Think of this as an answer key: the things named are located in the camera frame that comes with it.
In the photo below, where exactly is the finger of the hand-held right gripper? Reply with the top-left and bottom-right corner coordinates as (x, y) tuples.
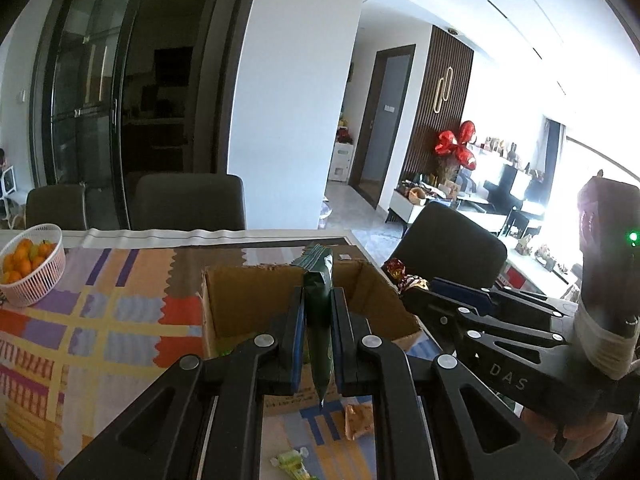
(430, 277), (582, 319)
(401, 288), (572, 357)

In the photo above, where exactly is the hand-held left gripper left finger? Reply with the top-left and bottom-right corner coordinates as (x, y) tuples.
(57, 285), (307, 480)

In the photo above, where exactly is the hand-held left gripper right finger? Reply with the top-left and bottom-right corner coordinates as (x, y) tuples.
(331, 287), (581, 480)

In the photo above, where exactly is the dark green snack packet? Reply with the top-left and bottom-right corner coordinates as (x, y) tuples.
(292, 242), (335, 408)

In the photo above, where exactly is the maroon striped cookie packet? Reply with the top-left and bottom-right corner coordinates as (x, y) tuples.
(384, 257), (430, 295)

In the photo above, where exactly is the brown cardboard box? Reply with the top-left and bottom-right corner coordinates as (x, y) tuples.
(201, 258), (422, 417)

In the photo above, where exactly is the person's right hand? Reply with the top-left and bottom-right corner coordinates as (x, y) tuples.
(520, 402), (628, 466)

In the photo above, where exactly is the dark dining chair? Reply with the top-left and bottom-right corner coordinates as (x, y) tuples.
(25, 184), (88, 231)
(395, 201), (508, 291)
(131, 173), (247, 231)

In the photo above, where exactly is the beige snack packet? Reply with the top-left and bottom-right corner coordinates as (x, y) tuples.
(344, 402), (376, 442)

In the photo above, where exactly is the white low cabinet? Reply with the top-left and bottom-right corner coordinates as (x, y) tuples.
(387, 187), (493, 226)

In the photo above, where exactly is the light green candy packet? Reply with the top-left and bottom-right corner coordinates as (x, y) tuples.
(270, 449), (311, 478)

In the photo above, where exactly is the red foil balloon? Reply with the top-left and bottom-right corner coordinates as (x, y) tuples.
(434, 120), (479, 170)

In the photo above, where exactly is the white display shelf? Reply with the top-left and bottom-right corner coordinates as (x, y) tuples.
(475, 135), (546, 171)

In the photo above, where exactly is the white shelf unit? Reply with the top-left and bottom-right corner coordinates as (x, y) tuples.
(327, 115), (357, 183)

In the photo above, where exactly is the grey room door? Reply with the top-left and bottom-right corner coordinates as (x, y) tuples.
(348, 44), (417, 211)

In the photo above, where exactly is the colourful patterned table mat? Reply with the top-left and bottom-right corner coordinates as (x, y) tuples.
(0, 228), (451, 480)

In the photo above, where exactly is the white plastic basket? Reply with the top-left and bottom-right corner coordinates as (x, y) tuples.
(0, 224), (67, 308)

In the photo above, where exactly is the pile of small oranges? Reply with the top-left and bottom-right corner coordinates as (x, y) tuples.
(1, 237), (57, 285)

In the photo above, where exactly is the black glass sliding door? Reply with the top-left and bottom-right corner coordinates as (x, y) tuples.
(30, 0), (266, 191)

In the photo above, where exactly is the dark slatted wall panel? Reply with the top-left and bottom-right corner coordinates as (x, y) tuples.
(402, 25), (475, 196)

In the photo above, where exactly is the gold wall ornament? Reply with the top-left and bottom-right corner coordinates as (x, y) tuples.
(432, 66), (453, 116)

